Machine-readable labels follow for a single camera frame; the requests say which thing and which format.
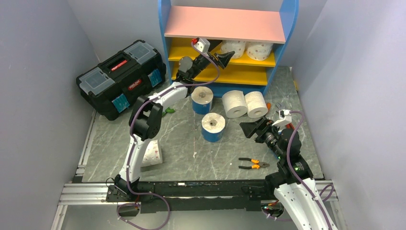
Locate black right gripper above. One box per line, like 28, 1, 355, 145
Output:
239, 116, 284, 159

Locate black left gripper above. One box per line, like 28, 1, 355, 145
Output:
191, 41, 236, 80

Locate white dotted roll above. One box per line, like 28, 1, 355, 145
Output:
220, 40, 246, 59

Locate blue cartoon roll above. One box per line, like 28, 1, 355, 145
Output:
202, 113, 226, 142

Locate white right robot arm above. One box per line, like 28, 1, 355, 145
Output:
240, 117, 337, 230

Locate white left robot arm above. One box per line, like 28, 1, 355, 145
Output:
113, 38, 235, 201

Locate blue shelf unit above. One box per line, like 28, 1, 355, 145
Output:
158, 0, 299, 97

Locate plain white roll, right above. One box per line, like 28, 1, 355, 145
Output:
244, 91, 269, 118

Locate plain white roll, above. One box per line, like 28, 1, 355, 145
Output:
222, 90, 248, 118
244, 91, 269, 118

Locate plain white roll, left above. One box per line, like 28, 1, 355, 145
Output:
222, 90, 248, 118

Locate blue wrapped roll, rear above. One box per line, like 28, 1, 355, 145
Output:
191, 86, 214, 115

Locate green pipe valve fitting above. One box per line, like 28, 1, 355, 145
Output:
162, 108, 175, 117

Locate black toolbox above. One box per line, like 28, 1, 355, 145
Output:
76, 40, 166, 121

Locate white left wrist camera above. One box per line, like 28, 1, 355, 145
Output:
191, 38, 210, 53

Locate red handled adjustable wrench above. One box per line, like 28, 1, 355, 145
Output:
275, 103, 286, 110

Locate orange handled pliers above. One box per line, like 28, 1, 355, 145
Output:
238, 158, 270, 170

